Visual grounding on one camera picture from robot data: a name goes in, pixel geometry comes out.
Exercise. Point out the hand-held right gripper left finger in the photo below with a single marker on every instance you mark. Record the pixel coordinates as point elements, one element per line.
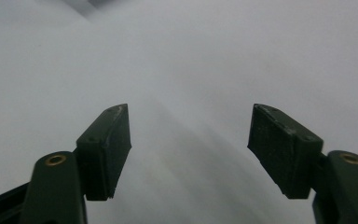
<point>105,149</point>

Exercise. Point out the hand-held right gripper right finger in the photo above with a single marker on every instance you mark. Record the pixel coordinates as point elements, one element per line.
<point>282,149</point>

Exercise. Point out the white table cover sheet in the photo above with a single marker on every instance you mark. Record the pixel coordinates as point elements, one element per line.
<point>180,62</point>

